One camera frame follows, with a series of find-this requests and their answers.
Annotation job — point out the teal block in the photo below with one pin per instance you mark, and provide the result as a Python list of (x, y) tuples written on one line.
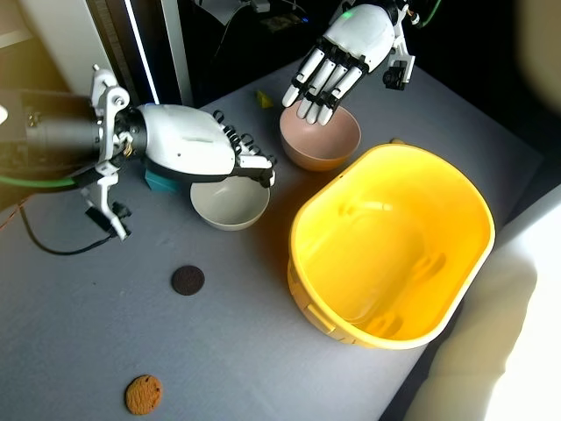
[(155, 184)]

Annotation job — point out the dark chocolate sandwich cookie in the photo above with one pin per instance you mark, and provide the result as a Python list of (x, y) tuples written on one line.
[(188, 280)]

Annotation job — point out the small white bowl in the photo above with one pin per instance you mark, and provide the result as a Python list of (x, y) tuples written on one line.
[(228, 206)]

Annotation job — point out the large yellow plastic tub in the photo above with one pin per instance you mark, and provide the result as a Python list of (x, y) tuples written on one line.
[(372, 245)]

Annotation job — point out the white slanted panel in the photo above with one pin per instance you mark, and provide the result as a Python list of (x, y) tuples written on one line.
[(66, 39)]

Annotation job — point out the grey-white post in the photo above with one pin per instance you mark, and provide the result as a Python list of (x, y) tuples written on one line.
[(177, 48)]

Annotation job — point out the brown chocolate chip cookie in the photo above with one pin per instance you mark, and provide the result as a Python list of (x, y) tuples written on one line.
[(144, 394)]

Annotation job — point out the white rounded shell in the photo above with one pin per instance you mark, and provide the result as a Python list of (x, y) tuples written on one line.
[(473, 342)]

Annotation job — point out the large pink bowl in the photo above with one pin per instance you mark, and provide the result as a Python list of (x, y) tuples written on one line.
[(320, 144)]

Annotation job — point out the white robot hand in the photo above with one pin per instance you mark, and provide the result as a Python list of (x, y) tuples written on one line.
[(359, 39), (184, 140)]

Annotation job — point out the blurry beige rounded shell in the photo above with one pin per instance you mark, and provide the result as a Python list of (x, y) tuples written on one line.
[(541, 48)]

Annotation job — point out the grey table cloth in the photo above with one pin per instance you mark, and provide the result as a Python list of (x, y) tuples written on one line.
[(219, 329)]

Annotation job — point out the black frame with light strip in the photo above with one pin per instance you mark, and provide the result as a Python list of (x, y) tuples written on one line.
[(151, 44)]

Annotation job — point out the plain tan round biscuit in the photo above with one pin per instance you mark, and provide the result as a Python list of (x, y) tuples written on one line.
[(397, 141)]

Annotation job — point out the yellow triangle block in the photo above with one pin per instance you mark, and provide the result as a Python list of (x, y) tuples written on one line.
[(264, 101)]

